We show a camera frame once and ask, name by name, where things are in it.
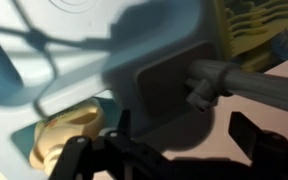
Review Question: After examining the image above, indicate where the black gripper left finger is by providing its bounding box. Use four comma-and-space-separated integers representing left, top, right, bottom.
48, 109, 173, 180

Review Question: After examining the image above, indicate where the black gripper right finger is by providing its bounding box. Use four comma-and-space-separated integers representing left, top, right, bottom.
228, 111, 288, 180

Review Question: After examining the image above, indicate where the grey toy faucet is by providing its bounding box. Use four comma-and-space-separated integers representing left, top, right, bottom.
133, 41, 288, 118

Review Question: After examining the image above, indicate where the cream toy soap bottle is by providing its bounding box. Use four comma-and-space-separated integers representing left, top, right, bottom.
28, 99, 107, 177

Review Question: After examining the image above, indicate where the blue toy sink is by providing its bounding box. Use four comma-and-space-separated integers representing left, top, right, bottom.
0, 0, 232, 180

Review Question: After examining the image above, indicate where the green toy dish rack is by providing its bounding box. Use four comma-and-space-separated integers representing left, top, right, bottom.
213, 0, 288, 73

